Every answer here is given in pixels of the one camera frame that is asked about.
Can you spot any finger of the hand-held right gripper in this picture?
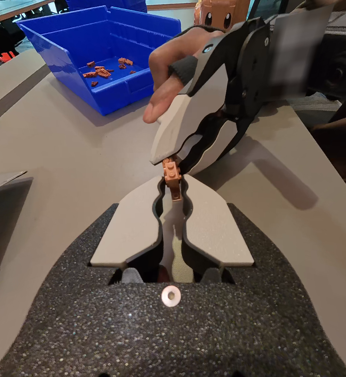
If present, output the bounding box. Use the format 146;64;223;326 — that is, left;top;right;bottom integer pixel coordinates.
176;115;239;177
149;64;229;166

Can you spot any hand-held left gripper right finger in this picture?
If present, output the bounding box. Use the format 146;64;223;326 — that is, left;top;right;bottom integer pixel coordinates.
180;173;255;267

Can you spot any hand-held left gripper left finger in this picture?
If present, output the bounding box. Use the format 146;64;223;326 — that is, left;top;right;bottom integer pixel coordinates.
91;176;163;268

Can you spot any brown brick assembly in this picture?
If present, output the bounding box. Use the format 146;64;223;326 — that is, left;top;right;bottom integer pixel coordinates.
161;157;184;202

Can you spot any heap of orange bricks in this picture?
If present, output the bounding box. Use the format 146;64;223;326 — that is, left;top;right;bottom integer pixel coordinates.
81;57;136;88

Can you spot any blue plastic bin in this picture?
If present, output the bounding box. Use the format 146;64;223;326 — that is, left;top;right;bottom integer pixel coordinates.
17;5;183;116

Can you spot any grey desk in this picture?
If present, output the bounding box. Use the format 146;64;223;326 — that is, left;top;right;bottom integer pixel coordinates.
0;9;346;377

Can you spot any brown plush toy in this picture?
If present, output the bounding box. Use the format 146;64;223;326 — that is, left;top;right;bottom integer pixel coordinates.
193;0;251;31

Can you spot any person's dark jacket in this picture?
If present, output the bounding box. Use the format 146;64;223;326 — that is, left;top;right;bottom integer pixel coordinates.
311;92;346;205

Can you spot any stack of blue bins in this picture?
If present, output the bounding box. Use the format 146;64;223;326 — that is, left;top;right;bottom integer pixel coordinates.
66;0;148;13

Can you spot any wooden office table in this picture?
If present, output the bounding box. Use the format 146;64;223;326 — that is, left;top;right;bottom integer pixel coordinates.
0;0;57;29

